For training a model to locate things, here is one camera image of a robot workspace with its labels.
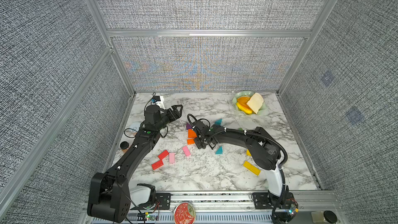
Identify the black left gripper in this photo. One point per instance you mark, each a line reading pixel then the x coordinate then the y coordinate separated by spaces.
pixel 178 114

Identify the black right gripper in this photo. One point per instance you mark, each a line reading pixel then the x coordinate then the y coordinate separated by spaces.
pixel 198 145

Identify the orange rectangle block top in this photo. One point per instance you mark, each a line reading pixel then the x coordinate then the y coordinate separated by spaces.
pixel 190 131

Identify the orange rectangle block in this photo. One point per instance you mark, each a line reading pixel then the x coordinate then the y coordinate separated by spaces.
pixel 192 135
pixel 190 131

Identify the orange rectangle block diagonal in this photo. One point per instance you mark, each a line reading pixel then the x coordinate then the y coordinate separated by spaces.
pixel 190 141

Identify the pink rectangle block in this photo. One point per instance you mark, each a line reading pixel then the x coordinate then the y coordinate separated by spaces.
pixel 186 151
pixel 172 158

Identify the teal triangle block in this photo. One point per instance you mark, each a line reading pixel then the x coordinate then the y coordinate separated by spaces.
pixel 219 121
pixel 219 151

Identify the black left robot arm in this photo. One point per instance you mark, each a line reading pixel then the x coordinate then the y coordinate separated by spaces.
pixel 110 198

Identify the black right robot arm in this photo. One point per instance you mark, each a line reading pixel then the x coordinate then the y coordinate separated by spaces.
pixel 267 153

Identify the red rectangle block upper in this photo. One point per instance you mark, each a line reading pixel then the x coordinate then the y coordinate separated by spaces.
pixel 163 154

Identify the red rectangle block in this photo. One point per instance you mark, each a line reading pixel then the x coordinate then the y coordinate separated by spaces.
pixel 163 154
pixel 157 165

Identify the white round object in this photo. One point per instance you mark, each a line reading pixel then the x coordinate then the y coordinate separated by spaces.
pixel 135 126

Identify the red rectangle block lower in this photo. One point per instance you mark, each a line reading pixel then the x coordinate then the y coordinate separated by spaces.
pixel 157 165

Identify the yellow banana toy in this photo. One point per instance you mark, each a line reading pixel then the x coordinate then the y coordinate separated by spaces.
pixel 244 108

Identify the orange round food toy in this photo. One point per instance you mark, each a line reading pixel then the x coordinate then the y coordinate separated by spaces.
pixel 243 100

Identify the beige bread slice toy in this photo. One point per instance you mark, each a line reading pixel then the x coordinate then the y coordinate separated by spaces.
pixel 255 102

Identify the yellow rectangle block near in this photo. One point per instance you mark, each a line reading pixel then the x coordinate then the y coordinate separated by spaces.
pixel 252 168

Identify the green glass plate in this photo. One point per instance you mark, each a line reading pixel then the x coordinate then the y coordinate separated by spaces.
pixel 264 109

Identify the red round tin lid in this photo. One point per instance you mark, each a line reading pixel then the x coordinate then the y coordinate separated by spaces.
pixel 184 213

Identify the black knob on box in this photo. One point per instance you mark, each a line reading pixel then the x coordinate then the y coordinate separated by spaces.
pixel 324 217

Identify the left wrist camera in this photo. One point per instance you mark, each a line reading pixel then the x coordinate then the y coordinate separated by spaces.
pixel 158 100

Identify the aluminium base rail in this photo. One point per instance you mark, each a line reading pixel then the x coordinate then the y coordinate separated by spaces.
pixel 233 207

